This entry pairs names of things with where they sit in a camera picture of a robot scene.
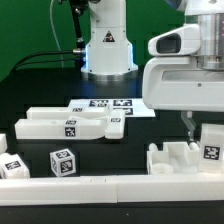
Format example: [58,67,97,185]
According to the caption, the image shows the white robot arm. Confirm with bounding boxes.
[82,0,224,118]

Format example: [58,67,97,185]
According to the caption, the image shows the white tagged sheet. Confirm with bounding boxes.
[69,98,155,117]

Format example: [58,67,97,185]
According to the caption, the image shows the white chair seat block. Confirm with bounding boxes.
[146,142,200,175]

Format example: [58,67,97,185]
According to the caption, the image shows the white tagged cube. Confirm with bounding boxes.
[50,148,76,177]

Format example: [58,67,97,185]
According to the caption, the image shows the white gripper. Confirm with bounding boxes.
[142,24,224,141]

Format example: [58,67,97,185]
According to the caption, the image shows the white front rail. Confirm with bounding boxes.
[0,173,224,206]

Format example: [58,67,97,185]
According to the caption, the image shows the white block left edge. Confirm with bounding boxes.
[0,134,7,154]

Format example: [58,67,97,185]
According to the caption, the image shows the white tagged block lower left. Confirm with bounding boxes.
[0,153,30,179]

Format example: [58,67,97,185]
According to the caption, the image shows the black cable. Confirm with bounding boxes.
[9,48,84,75]

